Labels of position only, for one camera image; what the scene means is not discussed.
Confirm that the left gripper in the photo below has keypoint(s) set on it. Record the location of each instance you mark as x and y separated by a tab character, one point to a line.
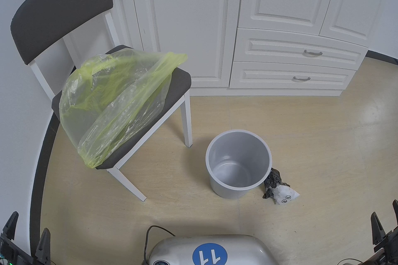
12	253

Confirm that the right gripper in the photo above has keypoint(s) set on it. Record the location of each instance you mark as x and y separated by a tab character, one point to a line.
388	245

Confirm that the black plastic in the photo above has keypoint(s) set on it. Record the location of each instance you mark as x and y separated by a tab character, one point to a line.
273	178

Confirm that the yellow plastic bag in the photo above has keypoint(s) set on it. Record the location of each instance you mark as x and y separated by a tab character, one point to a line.
108	102

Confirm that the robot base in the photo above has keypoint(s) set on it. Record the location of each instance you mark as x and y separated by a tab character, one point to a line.
186	251

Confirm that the white trash bin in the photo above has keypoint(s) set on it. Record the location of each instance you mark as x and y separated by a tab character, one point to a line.
224	189

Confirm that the dark grey white-framed chair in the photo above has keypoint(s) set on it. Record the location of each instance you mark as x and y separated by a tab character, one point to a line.
62	3

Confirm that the white wardrobe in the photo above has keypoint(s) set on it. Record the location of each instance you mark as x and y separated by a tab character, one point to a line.
186	9

